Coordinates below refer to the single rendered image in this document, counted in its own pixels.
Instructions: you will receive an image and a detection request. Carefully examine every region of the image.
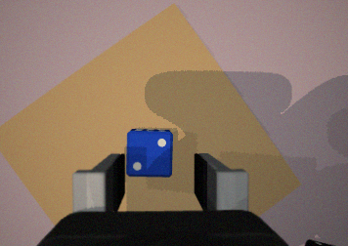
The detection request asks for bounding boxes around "tan flat mat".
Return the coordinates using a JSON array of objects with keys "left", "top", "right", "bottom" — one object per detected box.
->
[{"left": 0, "top": 3, "right": 301, "bottom": 225}]

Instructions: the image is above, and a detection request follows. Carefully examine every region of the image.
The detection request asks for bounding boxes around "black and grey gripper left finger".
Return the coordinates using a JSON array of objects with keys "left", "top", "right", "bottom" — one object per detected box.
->
[{"left": 72, "top": 153, "right": 125, "bottom": 213}]

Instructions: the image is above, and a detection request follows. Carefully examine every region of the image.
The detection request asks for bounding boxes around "blue die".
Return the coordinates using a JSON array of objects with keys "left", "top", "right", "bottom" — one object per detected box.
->
[{"left": 126, "top": 129, "right": 173, "bottom": 178}]

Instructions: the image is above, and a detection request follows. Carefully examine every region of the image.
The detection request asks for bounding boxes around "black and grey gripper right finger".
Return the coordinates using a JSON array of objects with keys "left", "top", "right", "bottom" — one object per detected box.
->
[{"left": 195, "top": 153, "right": 249, "bottom": 211}]

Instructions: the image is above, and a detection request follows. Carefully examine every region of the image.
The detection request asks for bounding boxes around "black die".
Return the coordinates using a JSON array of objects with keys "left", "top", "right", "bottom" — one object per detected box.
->
[{"left": 305, "top": 239, "right": 334, "bottom": 246}]

